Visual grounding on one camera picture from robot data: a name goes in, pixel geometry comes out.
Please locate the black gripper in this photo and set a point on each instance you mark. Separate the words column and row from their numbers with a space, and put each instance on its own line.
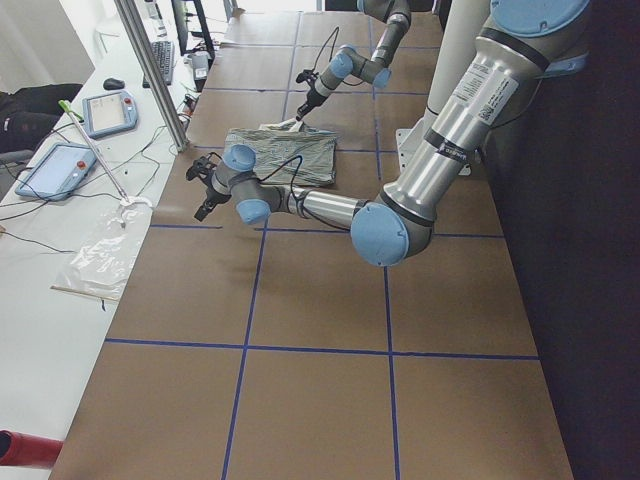
column 312, row 99
column 213, row 195

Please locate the striped polo shirt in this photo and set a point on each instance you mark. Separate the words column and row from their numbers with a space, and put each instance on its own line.
column 276, row 143

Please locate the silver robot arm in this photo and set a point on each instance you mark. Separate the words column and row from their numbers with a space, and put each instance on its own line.
column 517, row 41
column 396, row 15

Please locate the clear plastic bag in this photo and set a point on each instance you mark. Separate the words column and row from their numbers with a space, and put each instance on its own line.
column 105, row 259

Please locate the upper teach pendant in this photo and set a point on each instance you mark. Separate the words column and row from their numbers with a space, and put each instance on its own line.
column 110, row 113

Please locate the teach pendant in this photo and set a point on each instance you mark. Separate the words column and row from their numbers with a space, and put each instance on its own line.
column 110, row 113
column 58, row 173

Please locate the lower teach pendant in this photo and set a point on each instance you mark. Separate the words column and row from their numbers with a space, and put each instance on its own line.
column 58, row 173

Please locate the black keyboard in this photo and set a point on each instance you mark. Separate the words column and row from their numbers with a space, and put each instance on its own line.
column 163, row 53

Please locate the black computer mouse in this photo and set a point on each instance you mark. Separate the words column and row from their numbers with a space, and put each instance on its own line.
column 112, row 84

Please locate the person in yellow shirt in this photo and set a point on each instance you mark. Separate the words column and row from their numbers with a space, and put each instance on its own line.
column 30, row 113

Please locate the red fire extinguisher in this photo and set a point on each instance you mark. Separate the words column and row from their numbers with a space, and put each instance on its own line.
column 25, row 450

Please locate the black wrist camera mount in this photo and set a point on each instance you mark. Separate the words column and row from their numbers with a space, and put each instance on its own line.
column 307, row 76

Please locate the aluminium frame post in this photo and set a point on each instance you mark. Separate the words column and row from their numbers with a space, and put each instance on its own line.
column 138, row 38

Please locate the grabber stick green handle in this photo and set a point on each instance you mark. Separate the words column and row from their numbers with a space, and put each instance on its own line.
column 125, row 199

